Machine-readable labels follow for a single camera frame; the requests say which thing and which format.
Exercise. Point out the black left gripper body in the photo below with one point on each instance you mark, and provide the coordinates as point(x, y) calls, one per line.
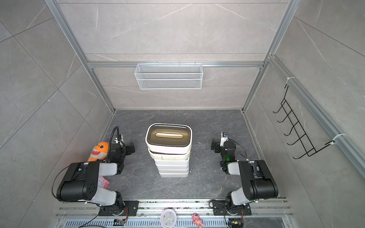
point(128, 151)

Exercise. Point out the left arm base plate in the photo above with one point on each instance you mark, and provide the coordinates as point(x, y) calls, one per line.
point(128, 207)

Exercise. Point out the bamboo lid tissue box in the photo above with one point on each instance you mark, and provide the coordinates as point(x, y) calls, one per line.
point(174, 171)
point(174, 175)

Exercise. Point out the white wire mesh basket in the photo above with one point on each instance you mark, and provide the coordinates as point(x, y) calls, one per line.
point(169, 76)

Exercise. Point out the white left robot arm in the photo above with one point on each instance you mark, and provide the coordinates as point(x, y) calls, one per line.
point(85, 181)

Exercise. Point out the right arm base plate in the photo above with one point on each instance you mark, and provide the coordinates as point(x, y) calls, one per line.
point(221, 207)

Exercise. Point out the grey lid tissue box front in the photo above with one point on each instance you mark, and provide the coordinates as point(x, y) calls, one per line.
point(172, 167)

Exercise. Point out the brown lid tissue box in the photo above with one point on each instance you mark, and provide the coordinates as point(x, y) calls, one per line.
point(168, 138)
point(169, 157)

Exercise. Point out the pink bear figurine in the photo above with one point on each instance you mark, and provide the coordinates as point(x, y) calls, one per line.
point(197, 220)

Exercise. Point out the grey lid tissue box back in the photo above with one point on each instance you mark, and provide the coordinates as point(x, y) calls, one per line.
point(172, 162)

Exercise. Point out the orange shark plush toy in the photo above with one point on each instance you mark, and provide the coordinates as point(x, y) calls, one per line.
point(99, 152)

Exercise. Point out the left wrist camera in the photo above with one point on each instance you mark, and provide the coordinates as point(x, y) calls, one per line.
point(119, 140)

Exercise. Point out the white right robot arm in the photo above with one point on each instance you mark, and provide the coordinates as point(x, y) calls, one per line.
point(256, 179)

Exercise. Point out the black wire hook rack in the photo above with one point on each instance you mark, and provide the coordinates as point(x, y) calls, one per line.
point(297, 129)

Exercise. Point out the brown lid tissue box back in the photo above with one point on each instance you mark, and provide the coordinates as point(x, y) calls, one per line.
point(168, 138)

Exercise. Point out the brown lid tissue box front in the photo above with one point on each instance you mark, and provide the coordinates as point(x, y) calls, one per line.
point(169, 157)

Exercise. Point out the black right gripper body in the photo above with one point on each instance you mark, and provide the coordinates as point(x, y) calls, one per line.
point(219, 149)

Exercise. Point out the grey lid tissue box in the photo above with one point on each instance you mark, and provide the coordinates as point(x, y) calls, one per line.
point(172, 162)
point(172, 167)

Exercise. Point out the pink alarm clock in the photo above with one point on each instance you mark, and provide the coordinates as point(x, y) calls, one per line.
point(103, 183)

